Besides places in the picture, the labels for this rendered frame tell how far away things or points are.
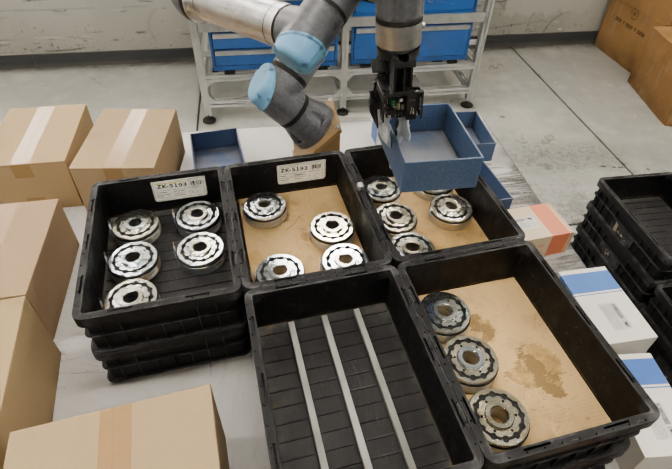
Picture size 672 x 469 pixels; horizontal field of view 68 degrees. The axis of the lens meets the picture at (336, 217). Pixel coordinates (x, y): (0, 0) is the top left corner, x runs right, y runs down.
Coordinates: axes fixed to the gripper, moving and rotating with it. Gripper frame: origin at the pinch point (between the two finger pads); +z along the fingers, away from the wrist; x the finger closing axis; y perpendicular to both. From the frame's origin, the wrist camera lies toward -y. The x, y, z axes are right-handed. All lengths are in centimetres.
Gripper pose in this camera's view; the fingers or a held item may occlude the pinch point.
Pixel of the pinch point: (392, 139)
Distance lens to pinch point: 99.6
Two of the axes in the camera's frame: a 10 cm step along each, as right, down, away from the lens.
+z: 0.5, 7.3, 6.8
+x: 9.9, -1.2, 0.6
